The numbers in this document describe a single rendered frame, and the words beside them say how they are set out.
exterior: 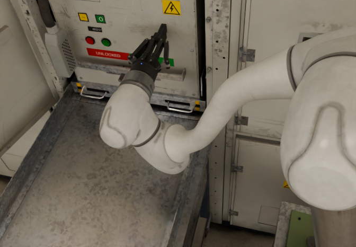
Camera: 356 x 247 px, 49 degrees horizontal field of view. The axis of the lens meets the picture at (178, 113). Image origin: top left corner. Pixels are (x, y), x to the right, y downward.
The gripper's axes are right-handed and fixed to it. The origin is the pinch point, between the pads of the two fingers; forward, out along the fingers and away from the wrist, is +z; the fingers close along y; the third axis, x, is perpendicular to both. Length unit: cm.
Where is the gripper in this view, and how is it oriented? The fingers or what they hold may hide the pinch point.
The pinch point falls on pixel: (161, 34)
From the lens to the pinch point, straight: 123.3
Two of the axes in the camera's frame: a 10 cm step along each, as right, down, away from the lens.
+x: -0.7, -6.5, -7.6
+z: 2.6, -7.5, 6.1
